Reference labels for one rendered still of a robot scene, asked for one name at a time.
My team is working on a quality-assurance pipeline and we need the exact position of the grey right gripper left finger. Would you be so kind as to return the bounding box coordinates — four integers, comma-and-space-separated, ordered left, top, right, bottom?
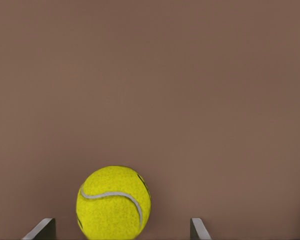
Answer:
21, 217, 57, 240

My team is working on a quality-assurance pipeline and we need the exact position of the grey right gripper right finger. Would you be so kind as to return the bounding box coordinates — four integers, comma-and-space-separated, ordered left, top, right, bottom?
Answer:
189, 217, 213, 240

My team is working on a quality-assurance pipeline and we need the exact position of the yellow tennis ball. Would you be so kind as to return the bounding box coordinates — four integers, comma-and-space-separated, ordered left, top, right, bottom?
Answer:
75, 165, 152, 240

